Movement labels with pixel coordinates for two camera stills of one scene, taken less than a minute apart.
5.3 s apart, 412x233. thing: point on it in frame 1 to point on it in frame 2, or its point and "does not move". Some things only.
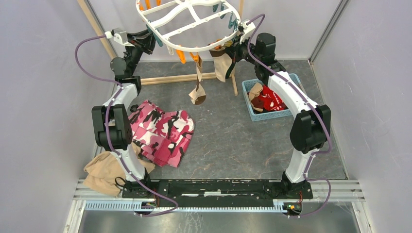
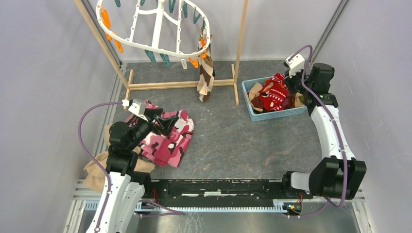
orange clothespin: (181, 56) to (106, 18)
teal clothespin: (232, 24) to (166, 59)
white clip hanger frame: (193, 25) to (160, 11)
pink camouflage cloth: (162, 136) does not move
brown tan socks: (257, 102) does not move
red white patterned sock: (271, 101) does not move
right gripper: (235, 48) to (289, 81)
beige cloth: (105, 174) does not move
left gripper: (146, 40) to (166, 124)
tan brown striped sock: (222, 62) to (205, 82)
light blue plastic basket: (258, 115) does not move
